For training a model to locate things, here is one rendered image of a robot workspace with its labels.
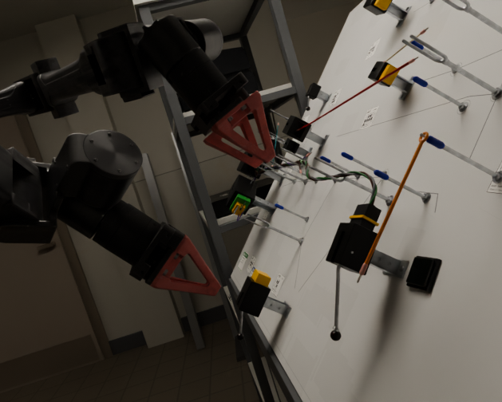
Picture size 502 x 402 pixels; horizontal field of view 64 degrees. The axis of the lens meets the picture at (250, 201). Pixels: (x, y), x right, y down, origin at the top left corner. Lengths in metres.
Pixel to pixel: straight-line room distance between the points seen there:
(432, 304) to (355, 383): 0.15
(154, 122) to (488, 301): 3.03
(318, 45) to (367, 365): 2.73
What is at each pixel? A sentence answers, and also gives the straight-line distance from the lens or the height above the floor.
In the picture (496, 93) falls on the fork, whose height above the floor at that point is 1.24.
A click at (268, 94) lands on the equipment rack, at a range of 1.48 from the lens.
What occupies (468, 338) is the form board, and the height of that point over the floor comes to 1.03.
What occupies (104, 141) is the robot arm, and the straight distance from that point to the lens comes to 0.42.
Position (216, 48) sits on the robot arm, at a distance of 0.58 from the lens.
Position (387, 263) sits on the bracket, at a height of 1.07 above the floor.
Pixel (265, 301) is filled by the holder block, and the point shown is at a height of 0.97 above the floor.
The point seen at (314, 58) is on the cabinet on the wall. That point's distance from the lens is 3.08.
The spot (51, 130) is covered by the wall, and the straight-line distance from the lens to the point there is 3.51.
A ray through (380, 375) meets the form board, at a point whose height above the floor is 0.96.
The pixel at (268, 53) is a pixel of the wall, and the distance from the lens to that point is 3.37.
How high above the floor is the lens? 1.26
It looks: 7 degrees down
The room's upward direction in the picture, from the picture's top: 17 degrees counter-clockwise
